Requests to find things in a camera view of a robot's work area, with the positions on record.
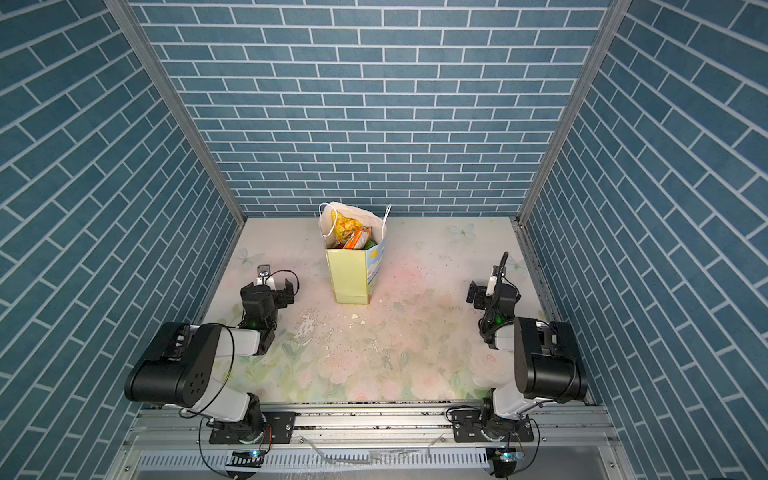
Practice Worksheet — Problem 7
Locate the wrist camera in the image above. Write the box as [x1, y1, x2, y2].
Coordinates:
[485, 265, 502, 297]
[255, 264, 275, 289]

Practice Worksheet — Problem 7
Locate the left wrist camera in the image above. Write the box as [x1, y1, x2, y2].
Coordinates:
[255, 264, 275, 289]

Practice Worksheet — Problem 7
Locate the colourful paper gift bag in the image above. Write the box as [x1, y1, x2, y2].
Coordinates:
[318, 202, 391, 305]

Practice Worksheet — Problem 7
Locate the yellow snack packet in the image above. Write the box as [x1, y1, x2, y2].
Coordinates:
[331, 210, 365, 245]

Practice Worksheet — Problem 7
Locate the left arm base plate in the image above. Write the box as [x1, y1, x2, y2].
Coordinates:
[209, 411, 296, 445]

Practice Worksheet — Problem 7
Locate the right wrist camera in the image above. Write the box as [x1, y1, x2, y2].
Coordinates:
[485, 265, 502, 297]

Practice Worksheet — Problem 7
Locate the orange snack packet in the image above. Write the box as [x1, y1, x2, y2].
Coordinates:
[343, 228, 372, 250]

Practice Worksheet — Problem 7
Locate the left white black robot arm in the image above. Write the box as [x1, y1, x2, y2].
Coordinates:
[124, 274, 300, 450]

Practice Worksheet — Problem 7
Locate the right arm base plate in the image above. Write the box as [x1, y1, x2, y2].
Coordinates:
[445, 406, 534, 443]

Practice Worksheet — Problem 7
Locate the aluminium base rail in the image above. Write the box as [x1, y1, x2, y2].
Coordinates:
[107, 403, 634, 479]

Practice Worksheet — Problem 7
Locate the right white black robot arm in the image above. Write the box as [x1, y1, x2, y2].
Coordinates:
[466, 280, 588, 442]

